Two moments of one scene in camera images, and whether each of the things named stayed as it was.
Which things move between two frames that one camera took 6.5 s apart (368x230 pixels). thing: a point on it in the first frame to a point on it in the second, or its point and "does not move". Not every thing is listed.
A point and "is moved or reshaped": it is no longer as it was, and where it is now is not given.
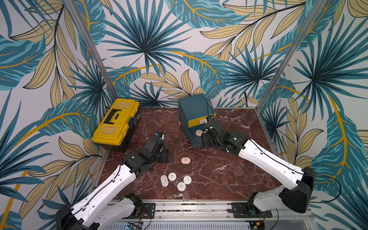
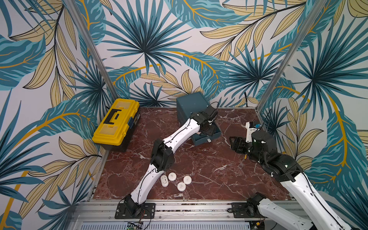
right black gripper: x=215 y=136 to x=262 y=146
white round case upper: x=172 y=176 does not move
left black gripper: x=165 y=154 to x=212 y=131
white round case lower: x=181 y=186 does not move
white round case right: x=187 y=179 does not move
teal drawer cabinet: x=194 y=110 is moved or reshaped
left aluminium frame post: x=74 y=8 does not move
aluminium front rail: x=238 y=215 does not move
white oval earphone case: x=164 y=180 does not move
